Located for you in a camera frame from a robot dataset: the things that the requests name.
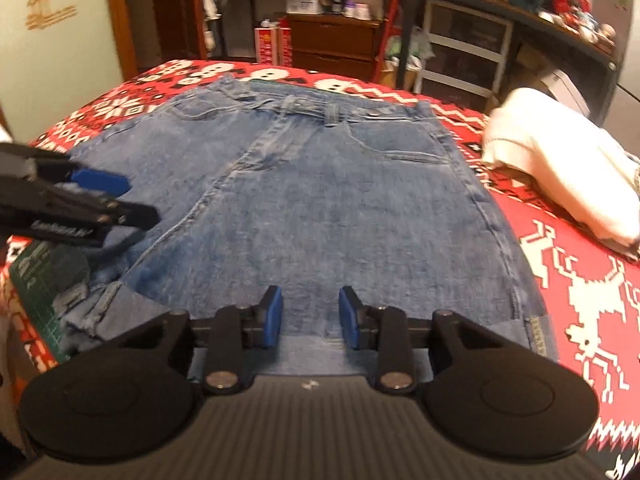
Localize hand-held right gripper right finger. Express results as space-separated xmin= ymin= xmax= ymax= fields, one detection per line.
xmin=338 ymin=285 xmax=481 ymax=395

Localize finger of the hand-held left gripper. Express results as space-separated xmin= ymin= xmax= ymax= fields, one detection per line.
xmin=0 ymin=142 xmax=132 ymax=197
xmin=50 ymin=187 xmax=162 ymax=233

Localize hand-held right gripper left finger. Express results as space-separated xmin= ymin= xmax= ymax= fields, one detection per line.
xmin=147 ymin=285 xmax=285 ymax=395

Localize blue denim shorts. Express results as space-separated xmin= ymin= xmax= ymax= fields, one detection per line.
xmin=60 ymin=74 xmax=558 ymax=378

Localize green cutting mat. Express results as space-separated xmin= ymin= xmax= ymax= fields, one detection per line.
xmin=7 ymin=240 xmax=93 ymax=363

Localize wooden door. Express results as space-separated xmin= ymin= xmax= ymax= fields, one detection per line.
xmin=102 ymin=0 xmax=208 ymax=81

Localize red patterned blanket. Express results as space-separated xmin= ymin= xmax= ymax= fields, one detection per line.
xmin=0 ymin=59 xmax=640 ymax=480

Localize white hanging cloth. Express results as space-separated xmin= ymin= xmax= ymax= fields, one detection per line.
xmin=201 ymin=0 xmax=222 ymax=47

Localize red printed carton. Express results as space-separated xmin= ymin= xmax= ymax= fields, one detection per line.
xmin=275 ymin=25 xmax=293 ymax=67
xmin=254 ymin=22 xmax=276 ymax=66

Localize white knit sweater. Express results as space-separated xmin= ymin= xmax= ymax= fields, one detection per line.
xmin=482 ymin=87 xmax=640 ymax=251

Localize wooden drawer cabinet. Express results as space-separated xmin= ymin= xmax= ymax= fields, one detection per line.
xmin=287 ymin=14 xmax=383 ymax=81

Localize white printed carton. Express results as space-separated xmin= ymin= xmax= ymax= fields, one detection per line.
xmin=284 ymin=0 xmax=325 ymax=16

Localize pale green plastic bag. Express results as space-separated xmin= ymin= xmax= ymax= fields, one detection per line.
xmin=385 ymin=32 xmax=435 ymax=76

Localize white plastic drawer unit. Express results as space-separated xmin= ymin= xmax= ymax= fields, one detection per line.
xmin=415 ymin=0 xmax=515 ymax=106

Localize brown cardboard box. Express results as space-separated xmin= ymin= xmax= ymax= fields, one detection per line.
xmin=515 ymin=45 xmax=556 ymax=83

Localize white open box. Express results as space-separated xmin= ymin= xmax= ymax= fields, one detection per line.
xmin=540 ymin=71 xmax=591 ymax=116

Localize grey refrigerator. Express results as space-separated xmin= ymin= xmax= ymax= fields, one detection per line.
xmin=600 ymin=0 xmax=640 ymax=141

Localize red mop handle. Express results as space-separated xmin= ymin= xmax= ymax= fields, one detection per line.
xmin=375 ymin=0 xmax=403 ymax=81

